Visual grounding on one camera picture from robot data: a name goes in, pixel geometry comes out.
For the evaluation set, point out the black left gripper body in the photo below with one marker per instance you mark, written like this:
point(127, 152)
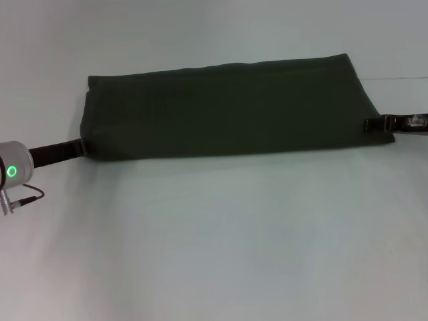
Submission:
point(53, 154)

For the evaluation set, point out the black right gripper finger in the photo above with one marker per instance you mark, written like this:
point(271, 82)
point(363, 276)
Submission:
point(376, 124)

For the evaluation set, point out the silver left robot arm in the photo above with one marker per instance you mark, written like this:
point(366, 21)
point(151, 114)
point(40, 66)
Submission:
point(15, 165)

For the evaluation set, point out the dark green t-shirt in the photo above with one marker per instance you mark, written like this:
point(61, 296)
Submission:
point(234, 110)

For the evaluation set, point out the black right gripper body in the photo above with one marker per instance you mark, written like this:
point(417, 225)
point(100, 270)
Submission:
point(409, 124)

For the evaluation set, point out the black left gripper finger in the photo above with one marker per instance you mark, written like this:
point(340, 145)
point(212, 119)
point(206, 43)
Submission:
point(83, 147)

